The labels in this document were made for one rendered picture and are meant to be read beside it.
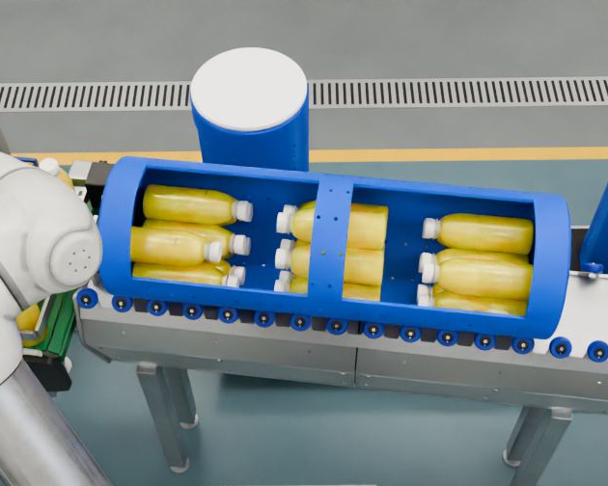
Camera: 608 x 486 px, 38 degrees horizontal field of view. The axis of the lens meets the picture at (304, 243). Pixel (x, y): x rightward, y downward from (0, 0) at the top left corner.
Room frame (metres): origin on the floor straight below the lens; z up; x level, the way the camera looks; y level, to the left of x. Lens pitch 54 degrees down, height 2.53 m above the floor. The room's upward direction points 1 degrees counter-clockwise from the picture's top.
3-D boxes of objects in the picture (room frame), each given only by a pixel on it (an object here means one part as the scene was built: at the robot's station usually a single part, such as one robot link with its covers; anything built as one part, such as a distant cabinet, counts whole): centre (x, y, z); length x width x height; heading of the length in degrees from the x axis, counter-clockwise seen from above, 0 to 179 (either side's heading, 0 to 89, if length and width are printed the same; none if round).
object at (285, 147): (1.55, 0.13, 0.59); 0.28 x 0.28 x 0.88
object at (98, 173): (1.31, 0.45, 0.95); 0.10 x 0.07 x 0.10; 172
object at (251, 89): (1.55, 0.13, 1.03); 0.28 x 0.28 x 0.01
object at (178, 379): (1.16, 0.36, 0.31); 0.06 x 0.06 x 0.63; 82
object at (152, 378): (1.02, 0.38, 0.31); 0.06 x 0.06 x 0.63; 82
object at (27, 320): (0.96, 0.58, 1.00); 0.07 x 0.07 x 0.19
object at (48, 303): (1.11, 0.52, 0.96); 0.40 x 0.01 x 0.03; 172
